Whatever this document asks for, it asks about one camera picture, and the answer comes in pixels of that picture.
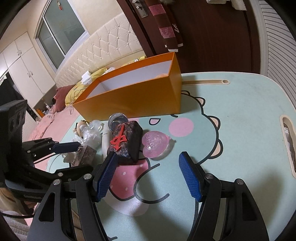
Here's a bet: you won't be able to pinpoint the dark brown wooden door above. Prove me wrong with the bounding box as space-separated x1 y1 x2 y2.
116 0 261 74

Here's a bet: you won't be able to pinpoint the round silver tin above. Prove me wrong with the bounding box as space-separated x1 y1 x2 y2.
108 113 128 133

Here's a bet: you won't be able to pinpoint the pink heart-shaped jelly toy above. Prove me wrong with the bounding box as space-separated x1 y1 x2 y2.
142 131 176 160

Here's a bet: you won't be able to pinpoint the window with grey glass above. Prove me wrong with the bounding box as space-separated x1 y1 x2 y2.
35 0 90 72

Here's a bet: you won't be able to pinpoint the white tube bottle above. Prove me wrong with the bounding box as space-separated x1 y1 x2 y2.
101 123 112 159

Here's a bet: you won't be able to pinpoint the dark red pillow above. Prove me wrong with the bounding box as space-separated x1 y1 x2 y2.
55 85 74 112

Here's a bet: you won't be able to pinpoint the cream tufted headboard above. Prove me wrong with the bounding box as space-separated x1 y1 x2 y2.
54 13 145 87

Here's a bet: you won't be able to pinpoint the brown card deck box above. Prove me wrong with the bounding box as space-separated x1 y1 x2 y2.
70 146 97 167

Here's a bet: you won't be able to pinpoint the striped maroon pink scarf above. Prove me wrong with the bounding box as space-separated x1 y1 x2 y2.
145 0 183 52

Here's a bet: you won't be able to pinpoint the yellow pillow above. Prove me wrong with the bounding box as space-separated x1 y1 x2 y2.
64 55 147 107

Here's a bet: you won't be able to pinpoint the silver door handle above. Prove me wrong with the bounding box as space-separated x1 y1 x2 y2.
132 0 148 18

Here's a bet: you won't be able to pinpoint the pink bed blanket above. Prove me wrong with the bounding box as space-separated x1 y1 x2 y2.
30 104 80 172

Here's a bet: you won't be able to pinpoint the white wardrobe cabinets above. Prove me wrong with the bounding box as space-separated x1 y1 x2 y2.
3 33 55 108

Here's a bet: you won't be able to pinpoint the black box with red character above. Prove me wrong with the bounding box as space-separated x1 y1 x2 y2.
107 120 143 165

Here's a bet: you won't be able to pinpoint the clear plastic bag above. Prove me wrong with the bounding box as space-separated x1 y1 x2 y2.
71 120 103 150

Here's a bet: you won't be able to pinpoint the orange cardboard box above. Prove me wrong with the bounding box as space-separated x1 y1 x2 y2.
73 52 182 121

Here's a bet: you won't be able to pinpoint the white charger box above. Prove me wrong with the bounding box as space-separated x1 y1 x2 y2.
80 71 97 85

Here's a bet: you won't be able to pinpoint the white ribbed closet door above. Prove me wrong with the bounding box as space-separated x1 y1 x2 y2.
250 1 295 105

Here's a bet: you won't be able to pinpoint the white knit garment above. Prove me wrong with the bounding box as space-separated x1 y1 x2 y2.
206 0 247 11

